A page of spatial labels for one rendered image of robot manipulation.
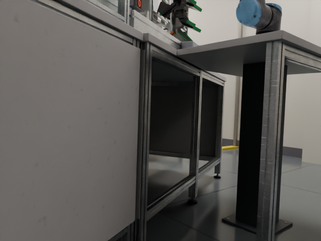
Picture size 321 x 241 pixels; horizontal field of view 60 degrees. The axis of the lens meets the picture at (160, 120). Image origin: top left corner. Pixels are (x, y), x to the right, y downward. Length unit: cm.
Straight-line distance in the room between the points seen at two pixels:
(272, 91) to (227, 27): 382
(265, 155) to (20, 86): 79
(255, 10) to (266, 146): 65
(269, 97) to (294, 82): 306
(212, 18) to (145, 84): 409
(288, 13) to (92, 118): 378
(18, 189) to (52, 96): 21
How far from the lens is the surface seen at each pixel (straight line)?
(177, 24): 182
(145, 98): 103
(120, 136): 91
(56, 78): 69
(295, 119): 405
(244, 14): 143
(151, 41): 106
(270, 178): 104
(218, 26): 493
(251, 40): 107
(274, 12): 154
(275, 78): 102
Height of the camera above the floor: 59
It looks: 3 degrees down
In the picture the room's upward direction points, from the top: 2 degrees clockwise
